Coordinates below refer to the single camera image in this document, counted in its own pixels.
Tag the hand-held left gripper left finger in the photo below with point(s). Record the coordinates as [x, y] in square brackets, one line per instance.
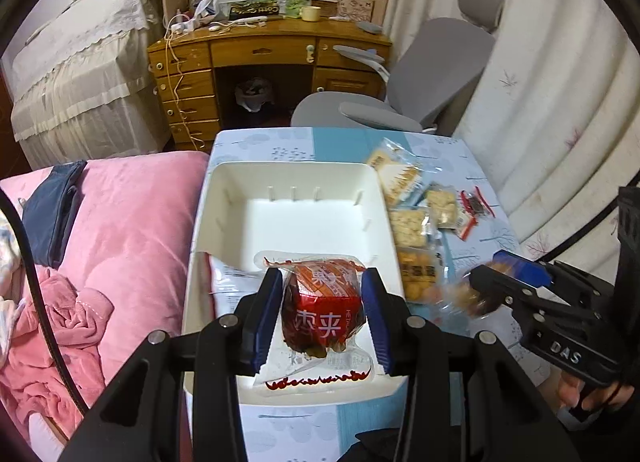
[270, 313]

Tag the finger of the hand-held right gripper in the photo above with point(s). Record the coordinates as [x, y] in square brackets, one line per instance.
[500, 287]
[525, 269]

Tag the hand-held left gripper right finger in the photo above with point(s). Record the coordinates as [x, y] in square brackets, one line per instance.
[375, 318]

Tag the brown snack packet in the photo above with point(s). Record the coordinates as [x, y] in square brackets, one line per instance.
[470, 299]

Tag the red date snack packet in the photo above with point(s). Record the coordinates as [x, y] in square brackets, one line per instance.
[320, 302]

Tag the white plastic bin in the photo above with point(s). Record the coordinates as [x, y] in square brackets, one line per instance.
[300, 222]

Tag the person's right hand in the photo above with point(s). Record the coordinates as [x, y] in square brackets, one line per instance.
[570, 389]

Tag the white snack packet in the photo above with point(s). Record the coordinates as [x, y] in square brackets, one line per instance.
[227, 287]

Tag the red-edged jerky packet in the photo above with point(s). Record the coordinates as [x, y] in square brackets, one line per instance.
[475, 204]

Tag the square cracker snack packet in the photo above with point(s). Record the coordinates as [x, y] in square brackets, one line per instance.
[407, 227]

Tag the square crisp snack packet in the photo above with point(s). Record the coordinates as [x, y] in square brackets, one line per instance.
[442, 204]

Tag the dark cloth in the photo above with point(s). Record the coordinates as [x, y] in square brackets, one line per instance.
[372, 447]

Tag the clear biscuit packet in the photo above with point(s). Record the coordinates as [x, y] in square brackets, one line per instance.
[382, 160]
[402, 184]

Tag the pink blanket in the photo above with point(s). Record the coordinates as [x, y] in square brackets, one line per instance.
[130, 252]

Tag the blue printed tablecloth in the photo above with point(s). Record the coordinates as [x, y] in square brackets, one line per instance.
[280, 142]

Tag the white leaf-print curtain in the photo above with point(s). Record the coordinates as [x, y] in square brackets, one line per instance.
[550, 92]

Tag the trash bin with white bag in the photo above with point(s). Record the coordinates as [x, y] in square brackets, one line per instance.
[255, 97]

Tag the grey office chair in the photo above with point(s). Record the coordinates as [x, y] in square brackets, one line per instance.
[430, 67]

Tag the navy cloth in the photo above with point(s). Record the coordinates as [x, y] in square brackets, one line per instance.
[50, 212]

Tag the white printed bedding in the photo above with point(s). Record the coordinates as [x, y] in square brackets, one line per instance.
[7, 262]

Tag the wooden desk with hutch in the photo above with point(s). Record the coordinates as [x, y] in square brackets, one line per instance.
[260, 45]

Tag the tape roll on desk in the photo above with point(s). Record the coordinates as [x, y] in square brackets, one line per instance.
[310, 14]

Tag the dark green packet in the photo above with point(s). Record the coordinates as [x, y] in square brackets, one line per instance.
[252, 9]

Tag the light green packet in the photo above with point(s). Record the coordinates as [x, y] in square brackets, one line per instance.
[295, 6]

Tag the lace-covered furniture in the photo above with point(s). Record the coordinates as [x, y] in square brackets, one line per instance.
[75, 72]

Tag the printed cardboard box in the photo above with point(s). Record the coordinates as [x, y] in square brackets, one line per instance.
[352, 7]

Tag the white plastic bag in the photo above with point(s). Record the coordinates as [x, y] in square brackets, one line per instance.
[207, 7]

